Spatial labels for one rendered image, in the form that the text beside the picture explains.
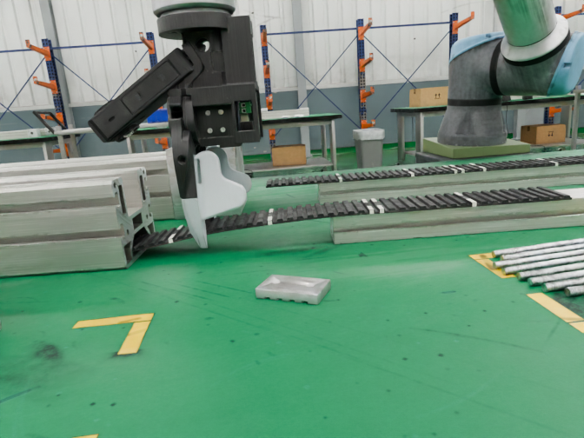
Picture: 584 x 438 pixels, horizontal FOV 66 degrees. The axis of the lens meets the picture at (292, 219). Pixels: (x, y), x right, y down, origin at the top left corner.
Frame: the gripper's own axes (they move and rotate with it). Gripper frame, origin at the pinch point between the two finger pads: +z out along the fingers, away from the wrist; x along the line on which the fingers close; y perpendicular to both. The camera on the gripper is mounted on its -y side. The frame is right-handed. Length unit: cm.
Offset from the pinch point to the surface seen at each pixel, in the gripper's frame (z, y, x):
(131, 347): 2.2, -1.0, -19.6
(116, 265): 1.7, -7.2, -5.0
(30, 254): -0.1, -15.0, -5.0
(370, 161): 62, 108, 499
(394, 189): 1.2, 24.3, 17.7
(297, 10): -161, 42, 756
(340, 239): 1.7, 14.2, -2.0
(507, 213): 0.4, 31.0, -2.0
